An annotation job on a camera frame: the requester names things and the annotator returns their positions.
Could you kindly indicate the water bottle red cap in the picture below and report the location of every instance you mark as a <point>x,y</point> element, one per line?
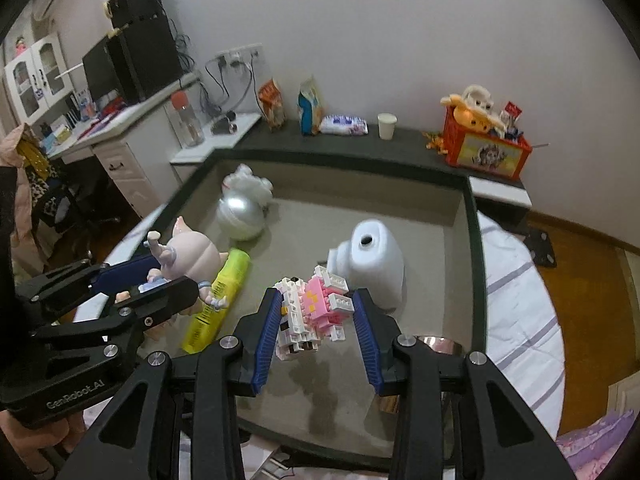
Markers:
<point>187,122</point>

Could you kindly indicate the silver ball ornament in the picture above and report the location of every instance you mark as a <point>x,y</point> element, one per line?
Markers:
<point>240,217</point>

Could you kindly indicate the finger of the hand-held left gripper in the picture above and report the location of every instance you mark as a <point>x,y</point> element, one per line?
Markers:
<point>155,305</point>
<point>122,272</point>

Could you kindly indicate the pink jacket with scarf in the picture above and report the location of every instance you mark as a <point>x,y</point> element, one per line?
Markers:
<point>25,190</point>

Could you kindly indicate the white glass door cabinet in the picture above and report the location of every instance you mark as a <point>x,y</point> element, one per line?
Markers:
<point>35,80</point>

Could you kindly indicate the white nightstand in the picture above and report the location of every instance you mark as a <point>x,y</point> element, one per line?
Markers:
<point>215,145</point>

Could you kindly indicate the black speaker box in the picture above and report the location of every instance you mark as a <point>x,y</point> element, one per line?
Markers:
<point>137,5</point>

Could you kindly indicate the white air conditioner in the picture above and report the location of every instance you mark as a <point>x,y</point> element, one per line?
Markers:
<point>57,5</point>

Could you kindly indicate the small black device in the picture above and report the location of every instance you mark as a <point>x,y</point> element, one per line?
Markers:
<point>224,124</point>

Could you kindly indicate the person's left hand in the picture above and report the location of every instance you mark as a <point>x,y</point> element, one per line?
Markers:
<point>35,452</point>

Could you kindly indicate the white striped quilt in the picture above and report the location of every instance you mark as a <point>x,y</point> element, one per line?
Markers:
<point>520,310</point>

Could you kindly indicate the red folder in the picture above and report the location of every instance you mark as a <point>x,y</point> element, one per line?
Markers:
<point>107,110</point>

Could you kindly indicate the pink printed blanket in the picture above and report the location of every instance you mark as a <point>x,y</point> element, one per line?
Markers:
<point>595,445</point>

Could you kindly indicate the black computer tower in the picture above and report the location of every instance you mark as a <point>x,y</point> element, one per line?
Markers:
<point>145,60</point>

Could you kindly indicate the red card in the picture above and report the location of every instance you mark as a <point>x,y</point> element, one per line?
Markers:
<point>512,110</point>

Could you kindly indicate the pink tray box black rim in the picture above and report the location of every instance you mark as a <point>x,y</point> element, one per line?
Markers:
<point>320,220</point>

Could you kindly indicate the small orange toy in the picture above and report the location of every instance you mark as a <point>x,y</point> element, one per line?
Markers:
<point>435,142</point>

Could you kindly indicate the dark low cabinet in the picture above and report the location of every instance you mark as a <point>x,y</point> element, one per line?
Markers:
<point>350,152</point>

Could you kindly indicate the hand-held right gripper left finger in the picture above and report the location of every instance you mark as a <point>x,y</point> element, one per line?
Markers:
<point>265,340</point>

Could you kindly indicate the yellow plush toy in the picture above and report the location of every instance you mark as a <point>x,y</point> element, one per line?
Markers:
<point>470,117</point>

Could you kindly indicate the white plush toy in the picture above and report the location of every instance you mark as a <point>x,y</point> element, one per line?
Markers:
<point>477,97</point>

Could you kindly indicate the white animal figurine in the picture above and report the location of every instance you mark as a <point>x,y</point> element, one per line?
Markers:
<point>245,185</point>

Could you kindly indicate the black bathroom scale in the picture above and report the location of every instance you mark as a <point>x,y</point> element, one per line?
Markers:
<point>540,247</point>

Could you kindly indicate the white toy camera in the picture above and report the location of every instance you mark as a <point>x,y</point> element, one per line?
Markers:
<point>375,265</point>

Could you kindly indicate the blue white snack bag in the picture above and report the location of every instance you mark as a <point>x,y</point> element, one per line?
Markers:
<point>310,107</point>

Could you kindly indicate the white paper cup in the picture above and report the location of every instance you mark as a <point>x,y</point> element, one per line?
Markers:
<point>387,126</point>

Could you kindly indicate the black office chair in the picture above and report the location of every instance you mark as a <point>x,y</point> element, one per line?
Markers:
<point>75,215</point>

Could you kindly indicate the orange snack bag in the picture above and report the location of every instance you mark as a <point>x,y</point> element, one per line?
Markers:
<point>272,105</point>

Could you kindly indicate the white wall socket strip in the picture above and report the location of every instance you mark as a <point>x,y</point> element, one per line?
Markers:
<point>240,53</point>

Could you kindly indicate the cream pig figurine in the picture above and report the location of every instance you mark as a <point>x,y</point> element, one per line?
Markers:
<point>190,255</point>

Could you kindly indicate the white desk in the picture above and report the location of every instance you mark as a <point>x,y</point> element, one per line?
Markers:
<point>130,160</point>

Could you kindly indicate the red storage box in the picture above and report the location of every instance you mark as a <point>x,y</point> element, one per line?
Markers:
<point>485,152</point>

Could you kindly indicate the rose gold metal tin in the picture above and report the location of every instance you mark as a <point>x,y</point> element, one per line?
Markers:
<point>440,345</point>

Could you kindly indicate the white tissue pack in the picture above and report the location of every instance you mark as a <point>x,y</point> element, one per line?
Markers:
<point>344,125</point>

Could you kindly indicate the black computer monitor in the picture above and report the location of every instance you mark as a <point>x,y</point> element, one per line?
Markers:
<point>97,75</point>

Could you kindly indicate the pink white block toy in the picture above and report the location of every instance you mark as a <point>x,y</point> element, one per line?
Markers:
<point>310,310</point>

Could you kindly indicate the yellow highlighter pen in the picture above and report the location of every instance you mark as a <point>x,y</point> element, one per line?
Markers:
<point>225,285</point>

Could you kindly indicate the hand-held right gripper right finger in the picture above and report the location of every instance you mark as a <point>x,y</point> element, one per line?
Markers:
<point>367,345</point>

